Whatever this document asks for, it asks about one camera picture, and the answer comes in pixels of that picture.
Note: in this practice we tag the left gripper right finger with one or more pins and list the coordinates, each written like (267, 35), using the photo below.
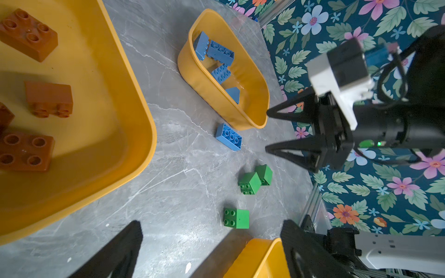
(305, 257)

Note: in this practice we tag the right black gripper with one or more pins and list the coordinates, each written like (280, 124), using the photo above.
(333, 141)

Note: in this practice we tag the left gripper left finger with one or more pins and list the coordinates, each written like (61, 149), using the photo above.
(118, 258)

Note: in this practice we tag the green cube brick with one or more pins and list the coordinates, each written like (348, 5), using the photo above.
(250, 183)
(265, 174)

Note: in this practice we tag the blue long brick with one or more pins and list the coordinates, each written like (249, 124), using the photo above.
(201, 45)
(220, 53)
(221, 73)

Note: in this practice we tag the orange small brick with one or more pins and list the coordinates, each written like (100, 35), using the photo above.
(28, 35)
(6, 117)

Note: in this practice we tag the light blue slope brick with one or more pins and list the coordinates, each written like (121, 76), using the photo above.
(234, 93)

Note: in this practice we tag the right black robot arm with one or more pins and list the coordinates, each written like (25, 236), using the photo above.
(380, 98)

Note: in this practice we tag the yellow bin front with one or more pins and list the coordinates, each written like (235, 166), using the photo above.
(261, 258)

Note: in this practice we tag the yellow bin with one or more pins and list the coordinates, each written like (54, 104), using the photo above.
(109, 138)
(261, 258)
(245, 75)

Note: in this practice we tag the yellow bin back right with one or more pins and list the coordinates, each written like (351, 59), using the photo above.
(245, 75)

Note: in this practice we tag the yellow bin back left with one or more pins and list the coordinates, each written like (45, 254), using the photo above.
(109, 138)

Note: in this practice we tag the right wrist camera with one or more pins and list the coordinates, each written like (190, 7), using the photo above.
(343, 72)

